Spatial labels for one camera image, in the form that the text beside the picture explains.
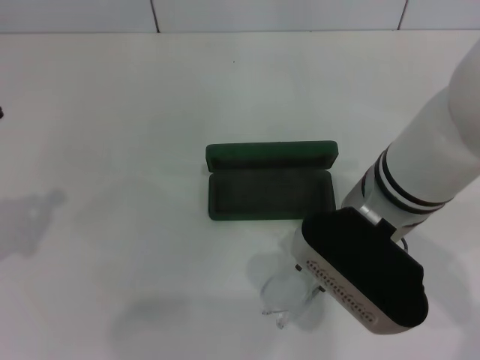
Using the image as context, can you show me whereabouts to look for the clear white glasses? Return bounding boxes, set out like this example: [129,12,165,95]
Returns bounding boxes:
[245,232,327,332]

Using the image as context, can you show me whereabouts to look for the green glasses case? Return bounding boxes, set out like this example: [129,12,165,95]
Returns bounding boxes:
[205,139,340,223]

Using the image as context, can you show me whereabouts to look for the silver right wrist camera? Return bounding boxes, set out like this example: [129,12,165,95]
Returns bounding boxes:
[291,206,430,336]

